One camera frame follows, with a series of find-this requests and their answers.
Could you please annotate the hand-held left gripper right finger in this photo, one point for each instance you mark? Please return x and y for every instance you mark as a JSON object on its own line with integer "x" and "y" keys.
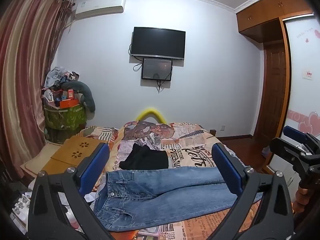
{"x": 228, "y": 167}

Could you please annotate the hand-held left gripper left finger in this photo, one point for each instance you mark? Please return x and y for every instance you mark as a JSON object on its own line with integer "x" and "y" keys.
{"x": 98, "y": 163}

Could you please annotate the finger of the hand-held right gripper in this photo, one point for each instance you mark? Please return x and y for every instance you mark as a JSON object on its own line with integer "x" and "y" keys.
{"x": 287, "y": 147}
{"x": 296, "y": 132}

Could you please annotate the blue denim pants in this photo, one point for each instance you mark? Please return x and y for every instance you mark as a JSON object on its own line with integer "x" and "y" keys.
{"x": 162, "y": 192}

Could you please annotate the black folded pants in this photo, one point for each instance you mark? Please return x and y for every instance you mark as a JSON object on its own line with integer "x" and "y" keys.
{"x": 145, "y": 158}

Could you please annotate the person's right hand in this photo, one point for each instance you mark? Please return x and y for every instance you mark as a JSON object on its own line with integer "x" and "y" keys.
{"x": 306, "y": 197}

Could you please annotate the wooden lap table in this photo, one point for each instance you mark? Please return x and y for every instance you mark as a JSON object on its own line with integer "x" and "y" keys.
{"x": 72, "y": 150}

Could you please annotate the bed with printed newspaper cover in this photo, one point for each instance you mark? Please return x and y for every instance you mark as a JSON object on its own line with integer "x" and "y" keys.
{"x": 185, "y": 140}

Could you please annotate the grey plush pillow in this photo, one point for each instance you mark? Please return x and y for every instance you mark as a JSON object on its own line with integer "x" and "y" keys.
{"x": 87, "y": 97}

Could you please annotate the orange box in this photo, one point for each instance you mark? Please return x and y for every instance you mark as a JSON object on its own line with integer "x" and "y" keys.
{"x": 68, "y": 103}

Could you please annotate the yellow foam tube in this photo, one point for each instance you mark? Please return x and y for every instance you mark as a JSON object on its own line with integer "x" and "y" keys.
{"x": 149, "y": 110}

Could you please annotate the white paper clutter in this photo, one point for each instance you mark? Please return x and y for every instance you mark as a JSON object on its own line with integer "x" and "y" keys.
{"x": 21, "y": 205}

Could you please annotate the pile of clothes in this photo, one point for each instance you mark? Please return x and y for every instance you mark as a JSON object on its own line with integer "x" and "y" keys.
{"x": 56, "y": 76}

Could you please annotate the small black monitor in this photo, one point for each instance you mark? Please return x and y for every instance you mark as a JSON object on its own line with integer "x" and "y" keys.
{"x": 156, "y": 68}

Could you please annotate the striped red curtain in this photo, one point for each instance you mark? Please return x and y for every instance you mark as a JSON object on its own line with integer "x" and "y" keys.
{"x": 27, "y": 67}

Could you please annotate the wooden overhead cabinet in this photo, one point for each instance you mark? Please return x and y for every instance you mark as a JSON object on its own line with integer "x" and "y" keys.
{"x": 265, "y": 12}

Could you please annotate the white air conditioner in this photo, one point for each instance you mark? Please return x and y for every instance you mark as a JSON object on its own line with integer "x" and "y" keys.
{"x": 100, "y": 6}

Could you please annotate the white wall outlet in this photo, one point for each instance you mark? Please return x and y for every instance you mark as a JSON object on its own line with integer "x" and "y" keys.
{"x": 223, "y": 128}

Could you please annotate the black wall television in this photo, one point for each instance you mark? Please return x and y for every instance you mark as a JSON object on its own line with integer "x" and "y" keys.
{"x": 158, "y": 42}

